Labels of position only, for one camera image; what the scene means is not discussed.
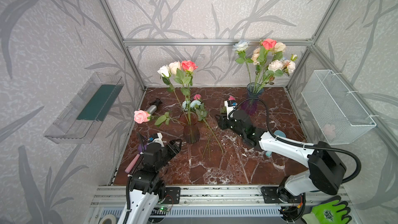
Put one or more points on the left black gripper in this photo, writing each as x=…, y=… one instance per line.
x=166, y=149

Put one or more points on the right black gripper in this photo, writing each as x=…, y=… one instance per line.
x=231, y=123

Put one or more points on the purple blue glass vase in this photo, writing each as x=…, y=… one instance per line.
x=254, y=91

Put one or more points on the light blue hydrangea stem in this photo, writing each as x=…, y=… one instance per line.
x=197, y=106

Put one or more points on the pink rose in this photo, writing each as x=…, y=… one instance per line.
x=141, y=116

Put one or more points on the dark red glass vase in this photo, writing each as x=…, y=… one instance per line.
x=191, y=133

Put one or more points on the white pink peony stem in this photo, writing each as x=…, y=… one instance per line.
x=278, y=67

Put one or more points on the peach rose stem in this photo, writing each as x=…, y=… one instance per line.
x=255, y=56

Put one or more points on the pale blue rose stem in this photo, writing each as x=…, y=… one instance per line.
x=240, y=49

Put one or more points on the cream pink rose stem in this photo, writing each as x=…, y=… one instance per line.
x=278, y=51

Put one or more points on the white rose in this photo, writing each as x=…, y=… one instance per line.
x=165, y=73

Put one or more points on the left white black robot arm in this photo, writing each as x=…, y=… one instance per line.
x=145, y=188

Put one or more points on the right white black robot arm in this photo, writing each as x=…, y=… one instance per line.
x=325, y=170

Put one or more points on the silver spray bottle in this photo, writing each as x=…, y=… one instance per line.
x=154, y=106

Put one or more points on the small pink bud stem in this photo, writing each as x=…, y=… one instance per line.
x=197, y=97

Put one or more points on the green circuit board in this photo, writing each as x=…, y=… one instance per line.
x=161, y=210

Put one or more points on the white tape roll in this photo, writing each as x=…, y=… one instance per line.
x=108, y=219

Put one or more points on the pink object in basket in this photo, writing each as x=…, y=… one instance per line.
x=329, y=131

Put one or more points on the green black work glove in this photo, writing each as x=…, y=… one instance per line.
x=331, y=211

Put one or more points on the purple pink handled tool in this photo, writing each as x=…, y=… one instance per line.
x=131, y=165

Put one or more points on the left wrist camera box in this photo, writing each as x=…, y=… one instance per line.
x=156, y=138

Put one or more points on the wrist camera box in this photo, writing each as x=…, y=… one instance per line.
x=156, y=138
x=230, y=107

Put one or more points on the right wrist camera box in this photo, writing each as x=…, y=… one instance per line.
x=230, y=107

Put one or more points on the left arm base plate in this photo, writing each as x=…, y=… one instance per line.
x=171, y=196

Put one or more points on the aluminium front rail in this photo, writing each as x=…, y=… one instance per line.
x=190, y=196

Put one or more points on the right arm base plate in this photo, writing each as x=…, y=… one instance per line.
x=273, y=194

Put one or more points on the clear plastic wall tray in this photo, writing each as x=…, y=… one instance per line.
x=80, y=121

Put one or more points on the white wire mesh basket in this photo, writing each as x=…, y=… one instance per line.
x=331, y=102

